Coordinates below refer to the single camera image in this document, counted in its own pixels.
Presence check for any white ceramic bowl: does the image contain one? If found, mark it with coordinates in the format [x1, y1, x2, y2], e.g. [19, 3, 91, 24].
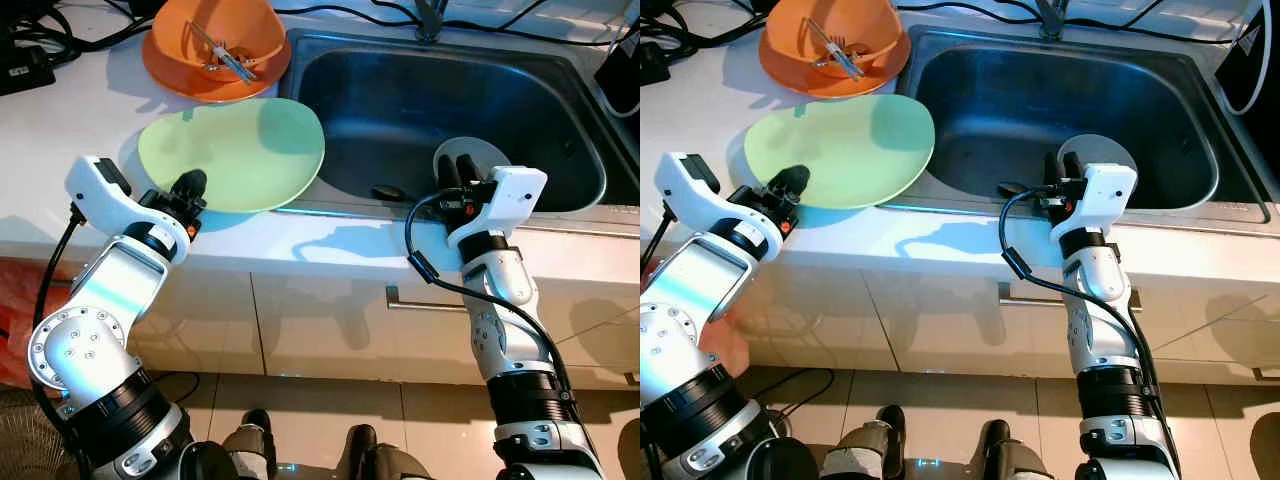
[432, 137, 513, 196]
[1057, 133, 1139, 186]

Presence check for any silver metal fork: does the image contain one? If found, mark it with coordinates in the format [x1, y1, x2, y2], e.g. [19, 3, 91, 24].
[825, 35, 869, 79]
[205, 38, 261, 83]

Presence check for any light green plate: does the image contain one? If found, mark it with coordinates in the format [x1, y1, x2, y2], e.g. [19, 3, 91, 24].
[137, 97, 326, 214]
[743, 92, 937, 211]

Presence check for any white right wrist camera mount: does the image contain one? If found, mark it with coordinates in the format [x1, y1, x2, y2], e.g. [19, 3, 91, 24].
[1052, 162, 1139, 241]
[447, 166, 549, 246]

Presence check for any white cabinet door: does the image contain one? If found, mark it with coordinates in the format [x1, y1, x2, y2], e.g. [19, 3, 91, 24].
[250, 268, 641, 391]
[740, 262, 871, 373]
[130, 262, 263, 379]
[860, 265, 1280, 386]

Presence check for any robot left leg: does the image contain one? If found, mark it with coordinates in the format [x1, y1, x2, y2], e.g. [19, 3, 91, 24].
[820, 405, 906, 480]
[218, 408, 278, 480]

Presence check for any red plastic bag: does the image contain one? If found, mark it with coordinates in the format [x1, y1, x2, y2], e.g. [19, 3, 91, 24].
[700, 295, 753, 373]
[0, 258, 63, 389]

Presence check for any metal cabinet handle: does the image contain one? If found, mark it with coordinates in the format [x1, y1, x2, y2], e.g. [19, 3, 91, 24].
[385, 285, 471, 313]
[997, 282, 1069, 309]

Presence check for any stainless steel sink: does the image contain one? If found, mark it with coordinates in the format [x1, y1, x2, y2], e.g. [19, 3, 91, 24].
[893, 25, 1280, 226]
[278, 28, 641, 233]

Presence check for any black rectangular device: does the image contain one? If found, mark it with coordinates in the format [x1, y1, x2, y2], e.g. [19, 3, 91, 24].
[597, 22, 641, 119]
[1213, 8, 1280, 119]

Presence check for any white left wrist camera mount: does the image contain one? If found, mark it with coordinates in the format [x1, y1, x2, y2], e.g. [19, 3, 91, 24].
[65, 155, 193, 263]
[655, 152, 791, 263]

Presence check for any curved steel faucet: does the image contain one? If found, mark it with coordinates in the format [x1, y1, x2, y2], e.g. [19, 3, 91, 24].
[1035, 0, 1073, 41]
[415, 0, 451, 43]

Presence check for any orange bowl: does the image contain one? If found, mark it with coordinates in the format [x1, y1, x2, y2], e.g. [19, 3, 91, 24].
[765, 0, 901, 81]
[150, 0, 284, 86]

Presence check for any black power cable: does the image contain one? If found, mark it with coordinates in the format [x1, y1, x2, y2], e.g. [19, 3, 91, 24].
[900, 0, 1251, 46]
[270, 0, 641, 51]

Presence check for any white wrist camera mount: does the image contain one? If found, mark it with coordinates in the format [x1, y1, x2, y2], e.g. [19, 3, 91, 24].
[655, 152, 791, 263]
[447, 166, 549, 246]
[65, 155, 193, 263]
[1052, 162, 1139, 241]

